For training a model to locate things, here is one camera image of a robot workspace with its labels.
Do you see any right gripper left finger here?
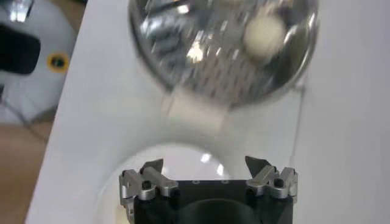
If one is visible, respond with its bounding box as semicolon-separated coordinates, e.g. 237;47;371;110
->
118;158;180;208

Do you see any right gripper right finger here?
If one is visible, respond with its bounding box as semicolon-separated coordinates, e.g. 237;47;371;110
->
244;155;299;200

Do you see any white steamed baozi bun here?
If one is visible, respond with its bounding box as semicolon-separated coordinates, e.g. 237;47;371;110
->
243;15;287;61

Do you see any stainless steel steamer basket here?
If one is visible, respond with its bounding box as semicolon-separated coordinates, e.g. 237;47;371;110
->
127;0;320;122

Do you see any white round plate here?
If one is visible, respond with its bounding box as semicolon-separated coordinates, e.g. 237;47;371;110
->
94;142;233;224

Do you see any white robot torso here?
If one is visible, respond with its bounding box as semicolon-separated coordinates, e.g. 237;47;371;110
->
0;0;79;125

